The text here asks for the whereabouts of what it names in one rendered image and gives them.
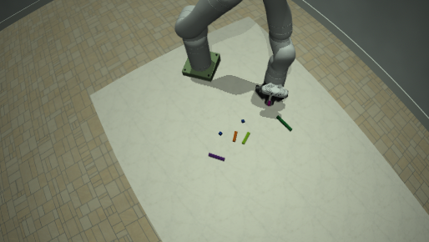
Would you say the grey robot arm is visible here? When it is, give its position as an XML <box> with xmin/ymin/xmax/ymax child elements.
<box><xmin>174</xmin><ymin>0</ymin><xmax>295</xmax><ymax>98</ymax></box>

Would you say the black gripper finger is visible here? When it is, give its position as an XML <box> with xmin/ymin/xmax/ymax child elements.
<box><xmin>255</xmin><ymin>85</ymin><xmax>270</xmax><ymax>105</ymax></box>
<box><xmin>270</xmin><ymin>96</ymin><xmax>284</xmax><ymax>106</ymax></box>

